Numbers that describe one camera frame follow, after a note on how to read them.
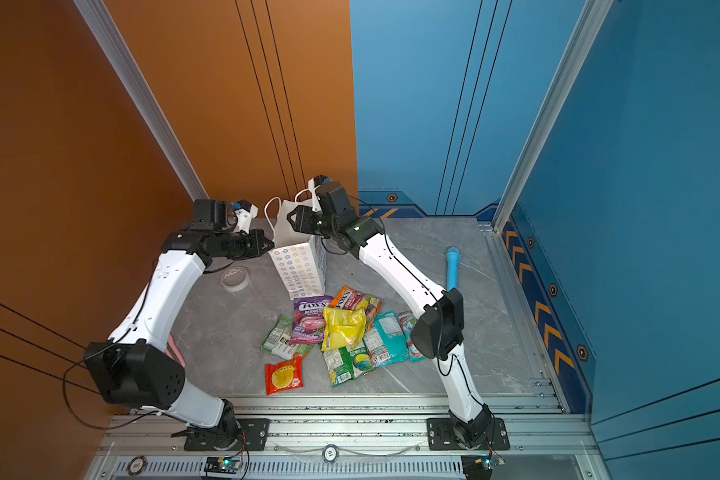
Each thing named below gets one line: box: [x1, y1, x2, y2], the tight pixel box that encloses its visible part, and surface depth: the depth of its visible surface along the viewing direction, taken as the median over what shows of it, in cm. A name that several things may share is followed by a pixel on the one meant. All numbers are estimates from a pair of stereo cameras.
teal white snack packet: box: [363, 310, 411, 368], surface depth 88 cm
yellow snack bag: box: [322, 302, 368, 352], surface depth 87 cm
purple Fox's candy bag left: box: [290, 295, 334, 344], surface depth 91 cm
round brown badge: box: [127, 455, 147, 476], surface depth 71 cm
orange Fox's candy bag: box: [329, 286, 383, 331], surface depth 96 cm
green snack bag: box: [323, 340, 374, 387], surface depth 84 cm
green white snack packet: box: [261, 314, 314, 360], surface depth 89 cm
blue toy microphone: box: [446, 247, 460, 292], surface depth 108 cm
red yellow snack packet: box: [264, 353, 304, 396], surface depth 84 cm
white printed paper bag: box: [264, 189, 328, 300], surface depth 85 cm
